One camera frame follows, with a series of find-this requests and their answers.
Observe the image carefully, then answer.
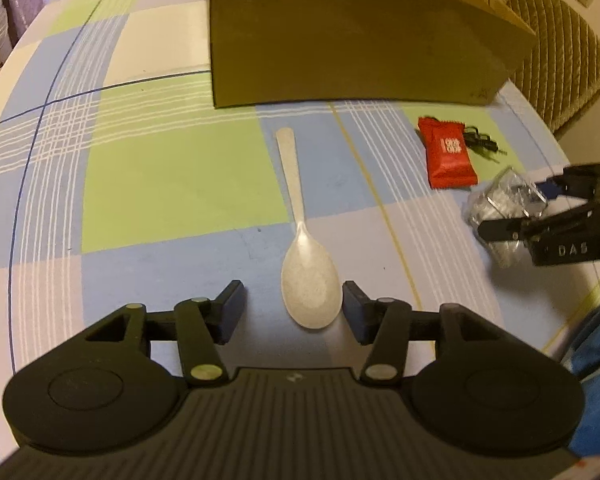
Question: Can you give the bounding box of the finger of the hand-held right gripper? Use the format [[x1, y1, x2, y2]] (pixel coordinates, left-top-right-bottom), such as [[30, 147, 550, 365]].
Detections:
[[537, 161, 600, 202], [477, 214, 537, 247]]

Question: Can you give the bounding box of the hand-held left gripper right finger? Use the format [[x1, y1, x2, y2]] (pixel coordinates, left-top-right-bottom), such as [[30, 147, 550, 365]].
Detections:
[[342, 280, 488, 385]]

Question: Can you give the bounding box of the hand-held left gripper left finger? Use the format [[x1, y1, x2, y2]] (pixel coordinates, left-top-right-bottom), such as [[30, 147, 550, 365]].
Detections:
[[82, 280, 246, 387]]

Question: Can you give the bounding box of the clear bag of metal clips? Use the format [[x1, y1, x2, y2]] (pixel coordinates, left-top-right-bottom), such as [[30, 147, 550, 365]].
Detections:
[[464, 167, 548, 268]]

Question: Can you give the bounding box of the white plastic spoon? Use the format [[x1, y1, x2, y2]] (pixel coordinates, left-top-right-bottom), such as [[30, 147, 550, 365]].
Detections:
[[275, 128, 343, 331]]

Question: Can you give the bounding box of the brown cardboard box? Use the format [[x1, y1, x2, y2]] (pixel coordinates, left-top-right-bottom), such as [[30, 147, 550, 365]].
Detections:
[[209, 0, 537, 110]]

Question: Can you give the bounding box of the red snack packet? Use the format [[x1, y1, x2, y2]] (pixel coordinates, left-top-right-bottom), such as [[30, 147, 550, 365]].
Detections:
[[417, 116, 480, 190]]

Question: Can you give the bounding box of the person's blue clothing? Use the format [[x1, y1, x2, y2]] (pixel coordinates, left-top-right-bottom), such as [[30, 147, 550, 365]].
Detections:
[[560, 295, 600, 461]]

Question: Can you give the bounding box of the quilted beige chair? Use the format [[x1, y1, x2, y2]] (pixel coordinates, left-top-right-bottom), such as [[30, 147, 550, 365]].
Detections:
[[500, 0, 600, 136]]

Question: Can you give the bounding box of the checked tablecloth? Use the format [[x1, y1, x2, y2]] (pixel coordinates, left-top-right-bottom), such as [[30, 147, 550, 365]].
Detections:
[[0, 0, 600, 376]]

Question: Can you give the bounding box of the small black cable clip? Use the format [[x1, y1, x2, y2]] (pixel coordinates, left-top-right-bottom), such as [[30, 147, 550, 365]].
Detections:
[[462, 127, 508, 157]]

